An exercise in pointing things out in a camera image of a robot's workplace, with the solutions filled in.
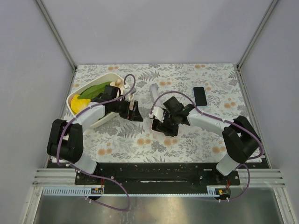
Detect aluminium frame rail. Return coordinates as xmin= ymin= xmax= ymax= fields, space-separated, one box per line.
xmin=34 ymin=0 xmax=77 ymax=71

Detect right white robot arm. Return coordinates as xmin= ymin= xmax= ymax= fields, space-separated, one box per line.
xmin=149 ymin=97 xmax=262 ymax=176

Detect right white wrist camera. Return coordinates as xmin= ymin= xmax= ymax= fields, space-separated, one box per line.
xmin=149 ymin=106 xmax=165 ymax=123

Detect green leaf toy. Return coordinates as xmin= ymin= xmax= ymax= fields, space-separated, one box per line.
xmin=78 ymin=81 xmax=112 ymax=99

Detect floral patterned table mat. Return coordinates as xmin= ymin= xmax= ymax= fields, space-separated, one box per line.
xmin=72 ymin=63 xmax=249 ymax=163

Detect beige mushroom toy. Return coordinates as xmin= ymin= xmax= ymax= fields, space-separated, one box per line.
xmin=110 ymin=79 xmax=123 ymax=89

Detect black phone blue case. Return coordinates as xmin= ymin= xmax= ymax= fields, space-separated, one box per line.
xmin=193 ymin=87 xmax=207 ymax=107

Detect cream oval plastic tray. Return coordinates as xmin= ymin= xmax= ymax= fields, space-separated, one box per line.
xmin=66 ymin=72 xmax=131 ymax=116

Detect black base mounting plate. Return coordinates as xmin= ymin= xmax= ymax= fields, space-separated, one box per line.
xmin=74 ymin=162 xmax=241 ymax=196

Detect yellow cabbage toy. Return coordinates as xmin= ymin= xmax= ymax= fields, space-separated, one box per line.
xmin=70 ymin=94 xmax=91 ymax=114

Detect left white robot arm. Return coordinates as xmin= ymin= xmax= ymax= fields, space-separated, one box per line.
xmin=47 ymin=85 xmax=143 ymax=174

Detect white slotted cable duct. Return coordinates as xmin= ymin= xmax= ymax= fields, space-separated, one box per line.
xmin=43 ymin=187 xmax=104 ymax=197

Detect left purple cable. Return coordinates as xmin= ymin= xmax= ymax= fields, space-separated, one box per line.
xmin=55 ymin=74 xmax=136 ymax=212

